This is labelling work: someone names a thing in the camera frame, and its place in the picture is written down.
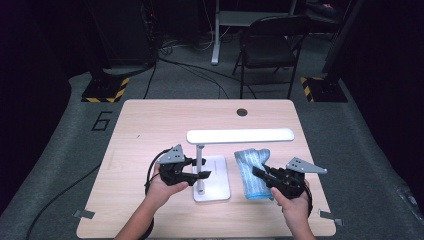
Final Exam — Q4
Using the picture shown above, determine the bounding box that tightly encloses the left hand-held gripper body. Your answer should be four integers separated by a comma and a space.
156, 144, 198, 187

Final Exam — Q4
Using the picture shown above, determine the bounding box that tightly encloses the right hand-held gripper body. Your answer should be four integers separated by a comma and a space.
263, 157, 328, 200

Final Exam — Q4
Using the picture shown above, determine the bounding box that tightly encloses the blue striped cleaning cloth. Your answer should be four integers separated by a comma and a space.
233, 148, 274, 201

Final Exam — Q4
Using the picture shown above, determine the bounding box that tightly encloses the white desk lamp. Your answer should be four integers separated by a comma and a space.
185, 128, 296, 203

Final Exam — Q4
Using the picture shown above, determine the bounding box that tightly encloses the person's left hand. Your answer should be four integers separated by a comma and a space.
144, 163, 190, 209

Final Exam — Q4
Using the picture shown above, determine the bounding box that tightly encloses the person's right hand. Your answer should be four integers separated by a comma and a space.
269, 179, 312, 234

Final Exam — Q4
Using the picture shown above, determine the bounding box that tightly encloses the grey tape piece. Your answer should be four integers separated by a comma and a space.
73, 209, 96, 220
319, 209, 343, 227

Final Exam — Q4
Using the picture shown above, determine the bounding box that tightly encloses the black stand with striped base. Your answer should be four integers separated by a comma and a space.
81, 0, 131, 104
299, 0, 366, 103

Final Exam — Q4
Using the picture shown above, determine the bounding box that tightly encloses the black folding chair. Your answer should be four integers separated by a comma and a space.
232, 14, 313, 100

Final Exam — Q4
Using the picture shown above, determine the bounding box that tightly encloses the dark equipment cabinet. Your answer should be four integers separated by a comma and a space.
93, 0, 158, 68

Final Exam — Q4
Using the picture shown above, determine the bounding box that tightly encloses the right hand-held gripper cable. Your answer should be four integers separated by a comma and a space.
301, 184, 314, 218

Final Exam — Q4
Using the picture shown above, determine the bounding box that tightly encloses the long black floor cable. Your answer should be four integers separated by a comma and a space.
156, 57, 258, 100

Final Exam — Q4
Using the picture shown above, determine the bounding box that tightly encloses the white table frame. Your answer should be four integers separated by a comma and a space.
210, 0, 298, 66

